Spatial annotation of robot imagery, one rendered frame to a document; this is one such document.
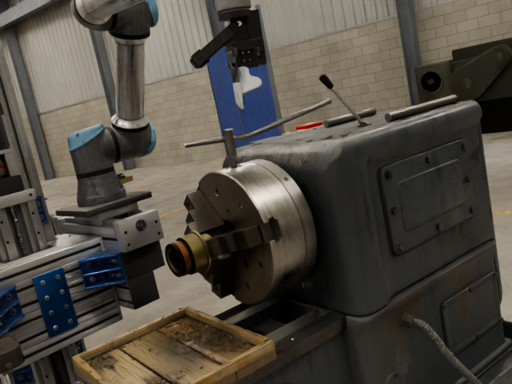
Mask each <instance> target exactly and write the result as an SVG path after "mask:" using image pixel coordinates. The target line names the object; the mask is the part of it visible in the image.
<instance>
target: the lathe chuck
mask: <svg viewBox="0 0 512 384"><path fill-rule="evenodd" d="M237 166H241V167H239V168H231V169H228V168H229V167H231V166H229V167H227V168H222V169H219V170H216V171H211V172H209V173H207V174H205V175H204V176H203V177H202V178H201V179H200V180H199V182H198V185H199V186H200V188H201V190H202V191H203V192H204V194H205V195H206V197H207V199H208V200H209V202H210V203H211V204H212V206H213V208H214V209H215V211H216V212H217V213H218V215H219V217H220V218H221V219H222V220H224V219H226V220H228V221H230V222H231V223H232V224H231V226H230V228H229V229H227V230H226V231H224V232H223V231H221V232H220V233H219V234H217V235H213V236H211V237H212V238H213V237H216V236H218V235H221V234H224V233H226V232H230V231H232V230H235V229H240V228H244V227H249V226H255V225H259V224H263V223H266V222H269V218H272V220H275V223H276V225H277V229H278V232H279V235H280V237H279V238H278V239H279V241H277V242H276V241H275V240H272V241H269V242H264V243H262V244H259V245H256V246H254V247H252V248H248V249H242V253H241V255H240V256H239V257H237V258H235V299H236V300H238V301H239V302H242V303H244V304H248V305H257V304H259V303H261V302H263V301H265V300H267V299H269V298H271V297H274V296H276V295H278V294H280V293H282V292H284V291H286V290H288V289H290V288H292V287H293V286H295V285H296V283H297V282H298V281H299V279H300V277H301V276H302V272H303V269H304V266H305V262H306V240H305V235H304V231H303V227H302V222H301V219H300V217H299V214H298V211H297V209H296V206H295V204H294V202H293V200H292V198H291V196H290V195H289V193H288V192H287V190H286V188H285V187H284V186H283V185H282V184H281V183H280V181H279V180H278V179H277V178H276V177H275V176H274V175H273V174H272V173H271V172H269V171H268V170H267V169H266V168H264V167H262V166H260V165H257V164H255V163H251V162H243V163H240V164H237ZM290 271H293V276H292V278H291V279H290V280H289V281H287V282H286V283H282V279H283V278H284V276H285V275H286V274H287V273H288V272H290Z"/></svg>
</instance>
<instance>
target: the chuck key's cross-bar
mask: <svg viewBox="0 0 512 384"><path fill-rule="evenodd" d="M331 103H332V101H331V99H330V98H329V99H327V100H324V101H322V102H319V103H317V104H314V105H312V106H311V107H307V108H306V109H303V110H301V111H299V112H296V113H294V114H291V115H289V116H288V117H284V118H283V119H280V120H278V121H275V122H273V123H270V124H268V125H266V126H263V127H261V128H260V129H257V130H255V131H252V132H250V133H245V134H239V135H234V136H233V139H234V140H240V139H249V138H252V137H254V136H257V135H259V134H261V133H264V132H266V131H268V130H271V129H273V128H275V127H277V126H280V125H282V124H284V123H287V122H289V121H291V120H294V119H296V118H298V117H301V116H303V115H305V114H308V113H310V112H313V111H314V110H317V109H319V108H321V107H324V106H326V105H328V104H331ZM220 142H225V137H219V138H213V139H203V140H198V141H193V142H185V143H184V147H185V148H188V147H194V146H204V145H209V144H214V143H220Z"/></svg>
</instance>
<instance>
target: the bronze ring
mask: <svg viewBox="0 0 512 384"><path fill-rule="evenodd" d="M210 238H212V237H211V236H210V235H208V234H206V233H205V234H202V235H201V234H200V233H199V232H196V231H190V232H188V233H187V234H186V235H184V236H182V237H180V238H177V240H176V241H174V242H171V243H170V244H167V245H166V247H165V258H166V261H167V263H168V266H169V268H170V270H171V272H172V273H173V274H174V275H175V276H176V277H183V276H186V275H188V274H190V275H192V274H195V273H198V272H200V271H202V272H205V271H208V270H209V268H210V265H211V261H214V260H216V257H215V258H212V257H211V256H210V250H209V248H208V245H207V243H206V241H205V240H207V239H210Z"/></svg>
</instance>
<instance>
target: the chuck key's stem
mask: <svg viewBox="0 0 512 384"><path fill-rule="evenodd" d="M223 134H224V137H225V144H226V154H227V157H228V158H229V161H230V166H231V168H237V164H236V160H235V157H236V156H237V153H236V147H235V140H234V139H233V136H234V133H233V129H226V130H223Z"/></svg>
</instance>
